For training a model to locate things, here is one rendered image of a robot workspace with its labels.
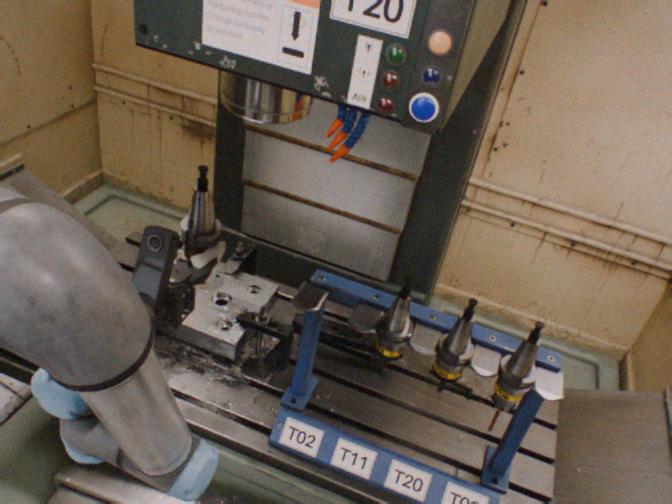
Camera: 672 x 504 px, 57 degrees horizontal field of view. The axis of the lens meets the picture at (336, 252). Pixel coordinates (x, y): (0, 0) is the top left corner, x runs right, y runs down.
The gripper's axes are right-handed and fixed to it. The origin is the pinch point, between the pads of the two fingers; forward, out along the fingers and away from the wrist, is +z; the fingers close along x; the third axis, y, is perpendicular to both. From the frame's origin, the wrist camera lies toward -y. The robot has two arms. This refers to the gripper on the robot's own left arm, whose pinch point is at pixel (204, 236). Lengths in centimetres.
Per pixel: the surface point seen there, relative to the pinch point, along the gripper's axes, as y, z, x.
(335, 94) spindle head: -29.4, 0.1, 17.9
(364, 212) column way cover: 26, 63, 13
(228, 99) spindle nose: -18.0, 13.4, -3.8
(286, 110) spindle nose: -18.3, 15.0, 5.8
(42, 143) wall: 46, 74, -101
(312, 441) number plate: 41.1, 1.8, 24.2
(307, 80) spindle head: -30.2, 0.1, 13.9
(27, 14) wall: 4, 75, -100
